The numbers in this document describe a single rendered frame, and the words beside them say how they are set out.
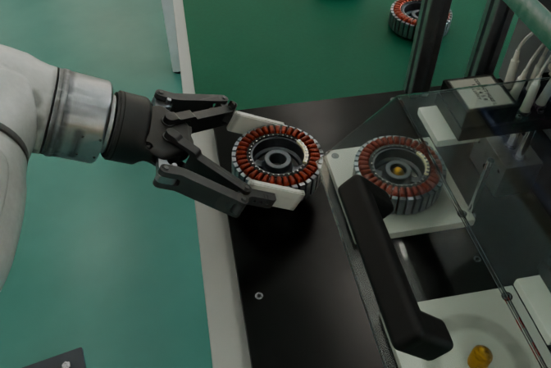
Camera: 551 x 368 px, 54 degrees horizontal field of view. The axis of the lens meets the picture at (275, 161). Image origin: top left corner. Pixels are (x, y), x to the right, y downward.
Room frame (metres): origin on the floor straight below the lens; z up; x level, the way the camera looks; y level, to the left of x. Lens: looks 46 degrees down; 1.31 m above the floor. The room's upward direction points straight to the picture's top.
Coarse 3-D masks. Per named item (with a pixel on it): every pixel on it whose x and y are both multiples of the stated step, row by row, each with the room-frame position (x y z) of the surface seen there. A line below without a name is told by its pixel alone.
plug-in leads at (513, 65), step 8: (520, 48) 0.52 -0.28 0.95; (536, 56) 0.50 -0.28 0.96; (544, 56) 0.52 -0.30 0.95; (512, 64) 0.52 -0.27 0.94; (528, 64) 0.49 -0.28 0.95; (536, 64) 0.52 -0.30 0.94; (544, 64) 0.48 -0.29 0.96; (512, 72) 0.52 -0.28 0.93; (536, 72) 0.51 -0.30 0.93; (504, 80) 0.52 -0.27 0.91; (512, 80) 0.52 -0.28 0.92
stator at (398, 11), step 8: (400, 0) 0.93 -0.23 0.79; (408, 0) 0.93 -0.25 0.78; (416, 0) 0.93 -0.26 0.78; (392, 8) 0.91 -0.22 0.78; (400, 8) 0.91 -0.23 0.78; (408, 8) 0.92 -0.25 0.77; (416, 8) 0.93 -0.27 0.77; (392, 16) 0.89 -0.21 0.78; (400, 16) 0.87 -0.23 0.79; (408, 16) 0.88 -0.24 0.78; (416, 16) 0.89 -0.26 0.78; (448, 16) 0.87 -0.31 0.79; (392, 24) 0.88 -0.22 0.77; (400, 24) 0.86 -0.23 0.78; (408, 24) 0.85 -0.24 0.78; (416, 24) 0.85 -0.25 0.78; (448, 24) 0.86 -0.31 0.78; (400, 32) 0.86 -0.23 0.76; (408, 32) 0.85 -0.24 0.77
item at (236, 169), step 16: (256, 128) 0.51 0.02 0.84; (272, 128) 0.51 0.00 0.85; (288, 128) 0.51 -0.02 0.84; (240, 144) 0.48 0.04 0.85; (256, 144) 0.48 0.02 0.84; (272, 144) 0.50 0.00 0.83; (288, 144) 0.49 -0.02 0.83; (304, 144) 0.48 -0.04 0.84; (240, 160) 0.45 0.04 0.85; (256, 160) 0.47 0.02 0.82; (272, 160) 0.47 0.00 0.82; (288, 160) 0.46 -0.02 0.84; (304, 160) 0.45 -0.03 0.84; (240, 176) 0.43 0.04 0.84; (256, 176) 0.42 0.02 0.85; (272, 176) 0.42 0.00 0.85; (288, 176) 0.43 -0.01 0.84; (304, 176) 0.43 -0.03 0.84; (320, 176) 0.44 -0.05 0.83
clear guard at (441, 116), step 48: (432, 96) 0.30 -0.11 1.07; (480, 96) 0.30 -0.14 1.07; (528, 96) 0.30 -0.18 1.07; (336, 144) 0.29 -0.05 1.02; (384, 144) 0.27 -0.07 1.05; (432, 144) 0.25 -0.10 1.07; (480, 144) 0.25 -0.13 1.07; (528, 144) 0.25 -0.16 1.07; (336, 192) 0.26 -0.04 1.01; (432, 192) 0.22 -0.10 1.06; (480, 192) 0.21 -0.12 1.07; (528, 192) 0.21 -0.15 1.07; (432, 240) 0.19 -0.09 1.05; (480, 240) 0.18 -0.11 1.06; (528, 240) 0.18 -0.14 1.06; (432, 288) 0.16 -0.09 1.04; (480, 288) 0.15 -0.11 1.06; (528, 288) 0.15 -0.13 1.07; (384, 336) 0.15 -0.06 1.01; (480, 336) 0.13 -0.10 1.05; (528, 336) 0.12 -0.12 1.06
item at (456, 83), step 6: (456, 78) 0.51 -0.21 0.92; (462, 78) 0.51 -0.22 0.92; (468, 78) 0.51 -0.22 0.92; (474, 78) 0.51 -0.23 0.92; (480, 78) 0.51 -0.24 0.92; (486, 78) 0.51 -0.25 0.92; (492, 78) 0.51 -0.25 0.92; (444, 84) 0.50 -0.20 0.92; (450, 84) 0.50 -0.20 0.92; (456, 84) 0.50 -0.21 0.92; (462, 84) 0.50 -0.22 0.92; (468, 84) 0.50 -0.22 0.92; (474, 84) 0.50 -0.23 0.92; (480, 84) 0.50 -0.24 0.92
